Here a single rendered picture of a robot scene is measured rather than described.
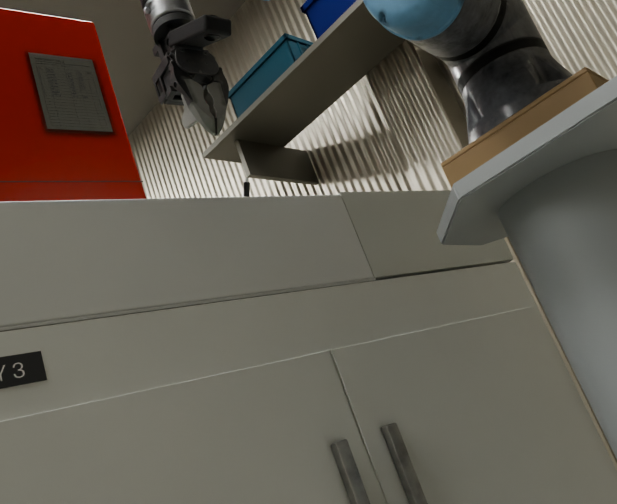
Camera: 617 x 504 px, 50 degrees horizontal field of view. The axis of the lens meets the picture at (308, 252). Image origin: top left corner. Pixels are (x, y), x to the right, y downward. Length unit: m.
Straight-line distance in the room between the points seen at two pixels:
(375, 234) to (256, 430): 0.38
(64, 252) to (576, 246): 0.54
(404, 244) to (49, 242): 0.53
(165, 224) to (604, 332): 0.50
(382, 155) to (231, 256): 2.79
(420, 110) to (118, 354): 2.69
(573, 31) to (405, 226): 2.23
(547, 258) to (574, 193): 0.07
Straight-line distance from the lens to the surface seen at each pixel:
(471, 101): 0.86
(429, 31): 0.77
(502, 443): 1.01
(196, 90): 1.02
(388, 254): 1.00
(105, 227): 0.78
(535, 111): 0.77
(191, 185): 4.75
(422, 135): 3.23
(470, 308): 1.07
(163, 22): 1.10
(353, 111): 3.75
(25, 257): 0.74
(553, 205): 0.76
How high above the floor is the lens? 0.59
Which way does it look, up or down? 18 degrees up
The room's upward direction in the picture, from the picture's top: 21 degrees counter-clockwise
